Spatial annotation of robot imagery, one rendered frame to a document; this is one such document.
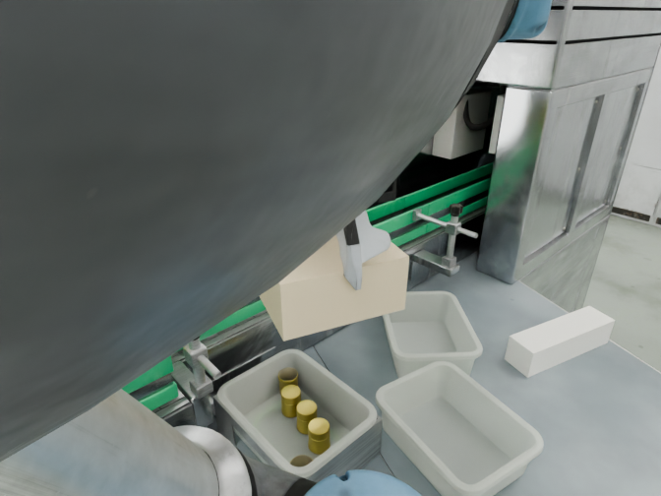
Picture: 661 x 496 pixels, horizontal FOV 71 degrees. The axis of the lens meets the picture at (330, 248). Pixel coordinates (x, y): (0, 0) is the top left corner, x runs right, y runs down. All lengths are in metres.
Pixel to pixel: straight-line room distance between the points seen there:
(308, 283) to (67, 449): 0.34
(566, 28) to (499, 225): 0.46
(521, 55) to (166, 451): 1.06
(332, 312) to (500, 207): 0.78
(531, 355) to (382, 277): 0.50
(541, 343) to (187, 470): 0.81
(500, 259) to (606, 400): 0.44
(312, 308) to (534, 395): 0.57
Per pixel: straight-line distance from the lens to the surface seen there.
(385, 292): 0.56
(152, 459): 0.27
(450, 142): 1.43
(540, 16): 0.35
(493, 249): 1.29
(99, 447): 0.23
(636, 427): 1.01
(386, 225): 1.06
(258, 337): 0.89
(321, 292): 0.52
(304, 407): 0.80
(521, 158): 1.19
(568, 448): 0.91
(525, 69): 1.17
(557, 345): 1.03
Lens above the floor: 1.39
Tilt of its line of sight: 27 degrees down
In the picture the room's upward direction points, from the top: straight up
